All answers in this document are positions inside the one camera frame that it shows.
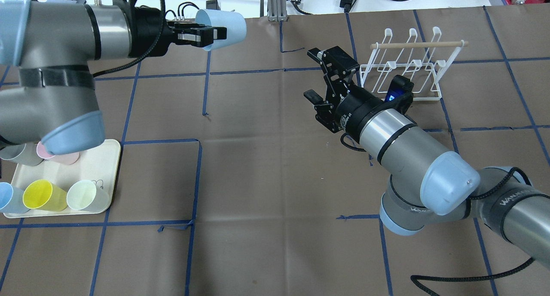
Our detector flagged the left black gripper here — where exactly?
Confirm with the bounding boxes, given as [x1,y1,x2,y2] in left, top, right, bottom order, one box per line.
[129,7,227,58]

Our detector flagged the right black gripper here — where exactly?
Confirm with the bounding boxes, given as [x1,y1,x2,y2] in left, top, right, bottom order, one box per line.
[303,47,415,144]

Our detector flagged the light blue cup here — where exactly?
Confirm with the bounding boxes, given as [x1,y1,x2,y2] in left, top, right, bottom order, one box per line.
[196,8,247,52]

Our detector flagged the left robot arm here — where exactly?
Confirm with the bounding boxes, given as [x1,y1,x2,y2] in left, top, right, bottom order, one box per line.
[1,0,231,155]

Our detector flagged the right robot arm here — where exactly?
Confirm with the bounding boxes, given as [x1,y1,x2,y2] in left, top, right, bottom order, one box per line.
[304,46,550,267]

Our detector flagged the pink cup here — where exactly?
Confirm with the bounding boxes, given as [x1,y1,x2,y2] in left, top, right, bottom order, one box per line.
[36,142,80,165]

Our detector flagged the cream white cup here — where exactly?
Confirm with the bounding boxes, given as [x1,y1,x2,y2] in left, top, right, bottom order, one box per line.
[66,179,110,212]

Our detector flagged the grey cup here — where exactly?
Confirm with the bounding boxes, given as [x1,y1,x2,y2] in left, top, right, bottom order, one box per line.
[0,143,44,167]

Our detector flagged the yellow cup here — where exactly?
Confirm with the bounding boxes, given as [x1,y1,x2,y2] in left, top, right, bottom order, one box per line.
[22,179,67,212]

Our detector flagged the cream serving tray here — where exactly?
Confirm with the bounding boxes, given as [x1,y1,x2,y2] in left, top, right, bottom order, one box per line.
[4,139,122,219]

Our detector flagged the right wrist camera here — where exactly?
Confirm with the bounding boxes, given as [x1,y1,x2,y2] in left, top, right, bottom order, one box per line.
[384,75,414,115]

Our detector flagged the aluminium frame post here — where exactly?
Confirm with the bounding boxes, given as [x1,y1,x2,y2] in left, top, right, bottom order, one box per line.
[267,0,287,22]

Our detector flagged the white wire cup rack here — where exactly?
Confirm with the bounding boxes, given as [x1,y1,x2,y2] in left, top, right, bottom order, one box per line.
[359,27,469,101]

